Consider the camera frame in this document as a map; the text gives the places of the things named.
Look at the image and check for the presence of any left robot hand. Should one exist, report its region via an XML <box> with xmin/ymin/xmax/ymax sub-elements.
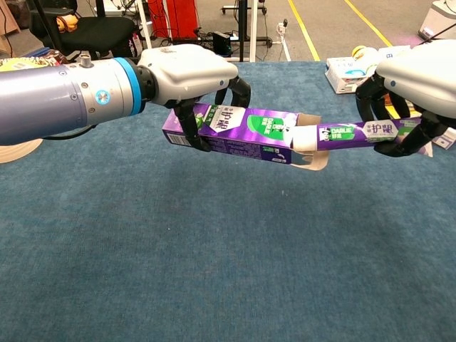
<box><xmin>137</xmin><ymin>44</ymin><xmax>252</xmax><ymax>153</ymax></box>

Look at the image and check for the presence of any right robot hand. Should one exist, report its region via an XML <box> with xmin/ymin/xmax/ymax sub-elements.
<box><xmin>355</xmin><ymin>38</ymin><xmax>456</xmax><ymax>157</ymax></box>

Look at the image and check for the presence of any purple toothpaste carton box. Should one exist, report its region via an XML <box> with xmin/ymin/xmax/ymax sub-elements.
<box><xmin>162</xmin><ymin>102</ymin><xmax>331</xmax><ymax>174</ymax></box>

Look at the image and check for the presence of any purple toothpaste tube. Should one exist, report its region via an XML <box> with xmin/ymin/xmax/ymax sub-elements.
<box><xmin>290</xmin><ymin>119</ymin><xmax>456</xmax><ymax>157</ymax></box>

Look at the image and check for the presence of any white snack bag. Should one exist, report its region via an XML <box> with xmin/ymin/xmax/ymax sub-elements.
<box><xmin>379</xmin><ymin>45</ymin><xmax>414</xmax><ymax>60</ymax></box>

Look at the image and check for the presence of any black box device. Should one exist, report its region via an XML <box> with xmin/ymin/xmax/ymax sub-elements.
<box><xmin>212</xmin><ymin>31</ymin><xmax>232</xmax><ymax>54</ymax></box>

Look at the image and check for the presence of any red cabinet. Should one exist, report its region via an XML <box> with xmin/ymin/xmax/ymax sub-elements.
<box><xmin>147</xmin><ymin>0</ymin><xmax>201</xmax><ymax>40</ymax></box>

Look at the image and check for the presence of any white machine housing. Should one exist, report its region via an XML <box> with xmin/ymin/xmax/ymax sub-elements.
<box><xmin>417</xmin><ymin>0</ymin><xmax>456</xmax><ymax>41</ymax></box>

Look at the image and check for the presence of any white upright pole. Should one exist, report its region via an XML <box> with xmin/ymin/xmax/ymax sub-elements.
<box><xmin>249</xmin><ymin>0</ymin><xmax>258</xmax><ymax>63</ymax></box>

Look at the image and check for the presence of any white milk carton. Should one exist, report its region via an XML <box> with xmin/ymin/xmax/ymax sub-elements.
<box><xmin>324</xmin><ymin>56</ymin><xmax>368</xmax><ymax>95</ymax></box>

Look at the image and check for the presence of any black office chair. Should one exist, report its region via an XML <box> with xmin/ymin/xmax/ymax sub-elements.
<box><xmin>28</xmin><ymin>0</ymin><xmax>138</xmax><ymax>58</ymax></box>

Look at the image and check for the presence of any yellow plush toy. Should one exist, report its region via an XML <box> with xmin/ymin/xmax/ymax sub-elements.
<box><xmin>56</xmin><ymin>14</ymin><xmax>78</xmax><ymax>33</ymax></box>

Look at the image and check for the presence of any dark red packet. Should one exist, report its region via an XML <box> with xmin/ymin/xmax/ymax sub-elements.
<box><xmin>44</xmin><ymin>49</ymin><xmax>69</xmax><ymax>67</ymax></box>

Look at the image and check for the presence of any black slanted light stand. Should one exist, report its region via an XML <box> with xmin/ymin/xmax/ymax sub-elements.
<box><xmin>32</xmin><ymin>0</ymin><xmax>61</xmax><ymax>54</ymax></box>

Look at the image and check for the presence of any dark blue box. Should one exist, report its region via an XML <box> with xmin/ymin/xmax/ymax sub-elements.
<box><xmin>23</xmin><ymin>48</ymin><xmax>51</xmax><ymax>60</ymax></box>

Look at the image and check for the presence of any blue carpet table mat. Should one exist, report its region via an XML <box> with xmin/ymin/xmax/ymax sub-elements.
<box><xmin>0</xmin><ymin>60</ymin><xmax>456</xmax><ymax>342</ymax></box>

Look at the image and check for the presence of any light wooden panel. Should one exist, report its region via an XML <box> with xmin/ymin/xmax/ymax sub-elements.
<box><xmin>0</xmin><ymin>0</ymin><xmax>21</xmax><ymax>54</ymax></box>

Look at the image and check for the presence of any beige bowl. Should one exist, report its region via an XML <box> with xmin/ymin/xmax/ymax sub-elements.
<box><xmin>0</xmin><ymin>137</ymin><xmax>43</xmax><ymax>165</ymax></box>

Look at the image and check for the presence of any white slanted frame leg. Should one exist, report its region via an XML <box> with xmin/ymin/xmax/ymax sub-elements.
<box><xmin>136</xmin><ymin>0</ymin><xmax>153</xmax><ymax>51</ymax></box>

